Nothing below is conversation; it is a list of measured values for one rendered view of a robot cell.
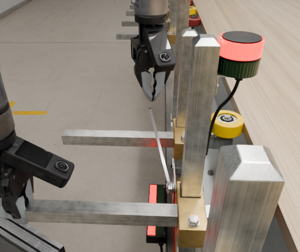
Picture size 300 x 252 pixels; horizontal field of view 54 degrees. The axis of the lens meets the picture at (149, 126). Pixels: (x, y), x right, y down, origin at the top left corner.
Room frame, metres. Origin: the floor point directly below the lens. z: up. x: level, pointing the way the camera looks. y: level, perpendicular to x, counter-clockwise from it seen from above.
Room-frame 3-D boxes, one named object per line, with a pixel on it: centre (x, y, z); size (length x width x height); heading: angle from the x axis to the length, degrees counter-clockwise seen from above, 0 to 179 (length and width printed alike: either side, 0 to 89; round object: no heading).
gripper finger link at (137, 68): (0.66, 0.01, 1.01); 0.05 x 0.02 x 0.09; 108
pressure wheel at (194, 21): (1.60, -0.23, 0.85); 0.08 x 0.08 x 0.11
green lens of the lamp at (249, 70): (0.40, -0.13, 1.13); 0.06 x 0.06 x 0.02
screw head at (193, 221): (0.32, -0.07, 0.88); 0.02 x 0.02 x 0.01
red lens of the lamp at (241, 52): (0.40, -0.13, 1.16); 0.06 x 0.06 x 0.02
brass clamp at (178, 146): (0.63, -0.09, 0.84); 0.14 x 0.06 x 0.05; 178
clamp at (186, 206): (0.38, -0.08, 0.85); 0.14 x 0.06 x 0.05; 178
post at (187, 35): (0.65, -0.09, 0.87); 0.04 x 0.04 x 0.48; 88
